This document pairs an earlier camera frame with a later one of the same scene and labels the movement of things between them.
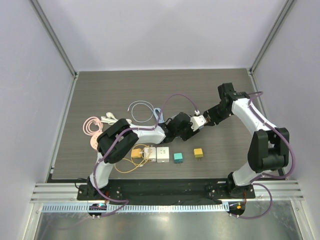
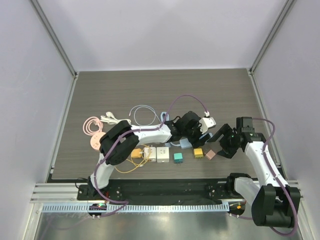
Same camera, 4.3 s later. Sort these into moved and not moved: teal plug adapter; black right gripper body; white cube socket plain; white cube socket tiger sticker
Moved: black right gripper body
Not moved: white cube socket plain; teal plug adapter; white cube socket tiger sticker
